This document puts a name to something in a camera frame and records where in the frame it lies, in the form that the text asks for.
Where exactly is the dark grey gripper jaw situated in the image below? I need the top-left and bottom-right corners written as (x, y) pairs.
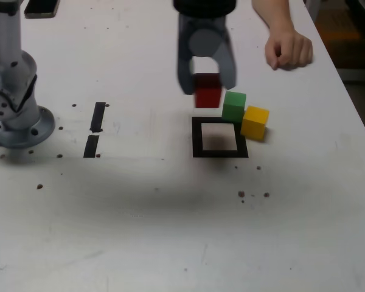
top-left (176, 29), bottom-right (196, 96)

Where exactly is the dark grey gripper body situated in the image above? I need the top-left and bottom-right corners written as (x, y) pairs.
top-left (178, 13), bottom-right (229, 33)

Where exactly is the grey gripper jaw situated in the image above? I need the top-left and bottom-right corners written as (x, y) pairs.
top-left (187, 27), bottom-right (238, 91)

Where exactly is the red cube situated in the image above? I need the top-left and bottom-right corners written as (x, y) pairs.
top-left (193, 72), bottom-right (223, 110)

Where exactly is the green cube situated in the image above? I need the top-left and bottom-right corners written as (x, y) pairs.
top-left (221, 91), bottom-right (247, 124)

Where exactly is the yellow cube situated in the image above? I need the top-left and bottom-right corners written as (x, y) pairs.
top-left (240, 105), bottom-right (270, 141)

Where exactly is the black tape square outline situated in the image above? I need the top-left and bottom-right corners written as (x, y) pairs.
top-left (191, 116), bottom-right (249, 159)

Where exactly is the person's left hand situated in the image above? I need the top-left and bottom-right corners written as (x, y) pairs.
top-left (264, 29), bottom-right (313, 71)

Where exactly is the black tape strip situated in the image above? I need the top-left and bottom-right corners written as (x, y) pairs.
top-left (83, 102), bottom-right (106, 159)

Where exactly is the black smartphone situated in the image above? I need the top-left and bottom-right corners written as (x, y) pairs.
top-left (23, 0), bottom-right (60, 19)

